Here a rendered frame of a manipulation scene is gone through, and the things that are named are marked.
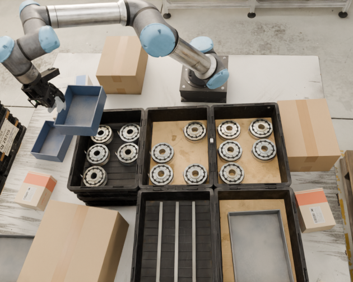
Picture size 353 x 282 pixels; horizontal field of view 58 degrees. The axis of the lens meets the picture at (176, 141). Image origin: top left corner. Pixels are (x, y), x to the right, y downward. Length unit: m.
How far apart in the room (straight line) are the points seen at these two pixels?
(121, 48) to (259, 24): 1.73
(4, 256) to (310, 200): 1.36
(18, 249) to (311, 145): 1.37
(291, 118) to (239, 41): 1.67
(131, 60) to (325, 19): 2.15
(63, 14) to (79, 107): 0.38
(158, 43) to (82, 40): 2.28
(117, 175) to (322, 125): 0.94
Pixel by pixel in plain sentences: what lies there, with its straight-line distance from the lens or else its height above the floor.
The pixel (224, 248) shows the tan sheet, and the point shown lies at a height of 0.83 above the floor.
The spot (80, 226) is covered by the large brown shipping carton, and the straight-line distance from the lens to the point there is 1.34.
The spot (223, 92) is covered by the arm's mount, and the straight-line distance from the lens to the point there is 1.67.
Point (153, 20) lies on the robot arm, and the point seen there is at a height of 1.36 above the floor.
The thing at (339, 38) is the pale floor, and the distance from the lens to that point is 3.27.
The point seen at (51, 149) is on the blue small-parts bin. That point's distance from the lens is 1.79.
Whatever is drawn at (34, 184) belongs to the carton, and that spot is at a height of 0.77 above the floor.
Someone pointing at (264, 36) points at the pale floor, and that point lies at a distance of 3.16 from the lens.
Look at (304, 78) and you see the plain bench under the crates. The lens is 1.91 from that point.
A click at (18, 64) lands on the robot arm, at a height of 1.41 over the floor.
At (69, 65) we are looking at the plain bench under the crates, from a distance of 2.13.
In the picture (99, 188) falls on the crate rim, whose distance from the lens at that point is 1.33.
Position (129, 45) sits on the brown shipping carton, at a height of 0.86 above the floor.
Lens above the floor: 2.10
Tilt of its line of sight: 59 degrees down
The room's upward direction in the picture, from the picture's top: 11 degrees counter-clockwise
